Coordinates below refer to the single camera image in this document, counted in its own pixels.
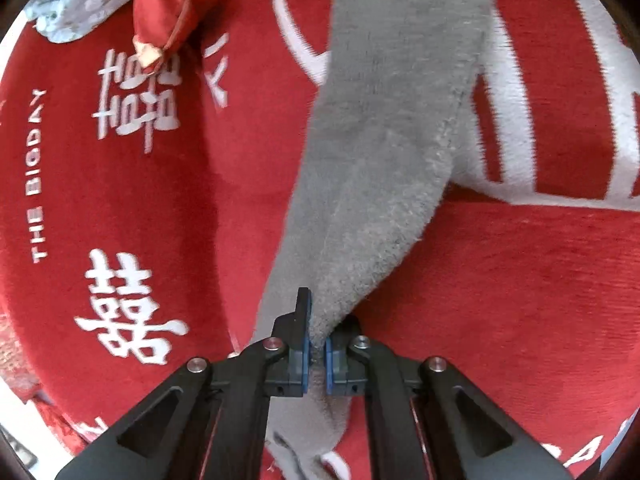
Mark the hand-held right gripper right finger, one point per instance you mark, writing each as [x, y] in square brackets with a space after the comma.
[331, 366]

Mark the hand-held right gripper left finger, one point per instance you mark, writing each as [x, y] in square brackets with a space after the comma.
[301, 365]

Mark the grey fleece garment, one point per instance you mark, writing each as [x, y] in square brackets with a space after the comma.
[380, 110]

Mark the red printed blanket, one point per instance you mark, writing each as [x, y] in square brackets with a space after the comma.
[125, 210]

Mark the red satin cushion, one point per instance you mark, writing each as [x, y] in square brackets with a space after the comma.
[175, 5]

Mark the light blue floral cloth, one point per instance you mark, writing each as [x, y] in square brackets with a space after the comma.
[75, 5]

